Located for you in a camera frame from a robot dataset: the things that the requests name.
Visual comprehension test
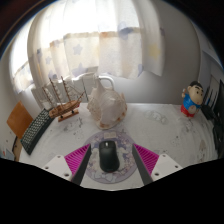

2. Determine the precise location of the white star-print curtain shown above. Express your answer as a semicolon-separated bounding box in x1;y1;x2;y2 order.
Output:
9;0;166;94

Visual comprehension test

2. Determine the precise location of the brown wooden chair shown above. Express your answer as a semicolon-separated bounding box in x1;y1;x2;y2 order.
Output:
6;100;34;140

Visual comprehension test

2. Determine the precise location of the black keyboard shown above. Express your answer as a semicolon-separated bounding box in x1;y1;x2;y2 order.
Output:
20;108;54;156

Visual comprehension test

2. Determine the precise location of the round purple printed mouse pad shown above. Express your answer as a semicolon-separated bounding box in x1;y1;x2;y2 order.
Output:
83;129;138;184

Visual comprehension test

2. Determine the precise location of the cartoon boy figurine clock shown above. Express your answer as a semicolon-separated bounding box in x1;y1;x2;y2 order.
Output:
180;80;205;118

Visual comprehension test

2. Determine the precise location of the white printed tablecloth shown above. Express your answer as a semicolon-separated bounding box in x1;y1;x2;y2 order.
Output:
18;101;219;192

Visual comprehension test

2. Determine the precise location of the black computer mouse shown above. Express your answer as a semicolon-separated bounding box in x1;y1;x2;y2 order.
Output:
98;139;120;173

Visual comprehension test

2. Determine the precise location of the large white conch shell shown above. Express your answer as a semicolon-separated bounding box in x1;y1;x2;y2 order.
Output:
87;78;128;130

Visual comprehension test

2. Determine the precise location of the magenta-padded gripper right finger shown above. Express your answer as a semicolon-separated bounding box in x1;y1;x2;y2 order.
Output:
131;143;184;186

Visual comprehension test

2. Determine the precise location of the wooden model sailing ship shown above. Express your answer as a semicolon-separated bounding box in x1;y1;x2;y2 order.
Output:
41;76;86;123

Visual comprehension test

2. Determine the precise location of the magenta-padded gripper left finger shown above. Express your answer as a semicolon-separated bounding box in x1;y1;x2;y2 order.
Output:
42;143;93;186

